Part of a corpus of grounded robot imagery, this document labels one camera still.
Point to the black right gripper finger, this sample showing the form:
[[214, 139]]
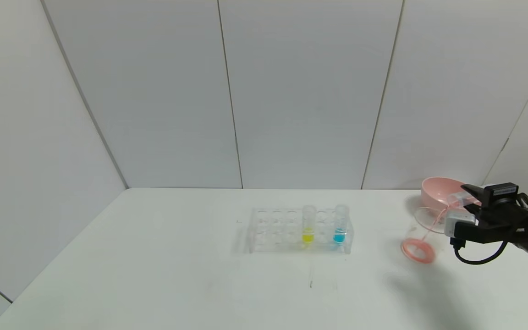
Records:
[[474, 209], [478, 194]]

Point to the clear plastic beaker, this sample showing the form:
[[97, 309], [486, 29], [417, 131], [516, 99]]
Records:
[[417, 250]]

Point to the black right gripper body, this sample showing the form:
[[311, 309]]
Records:
[[502, 192]]

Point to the pink plastic bowl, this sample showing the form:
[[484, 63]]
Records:
[[436, 192]]

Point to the test tube with blue pigment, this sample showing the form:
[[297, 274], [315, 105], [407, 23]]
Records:
[[340, 229]]

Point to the test tube with yellow pigment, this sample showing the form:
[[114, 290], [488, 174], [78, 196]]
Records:
[[308, 229]]

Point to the clear acrylic test tube rack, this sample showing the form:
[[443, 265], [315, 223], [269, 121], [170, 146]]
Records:
[[277, 229]]

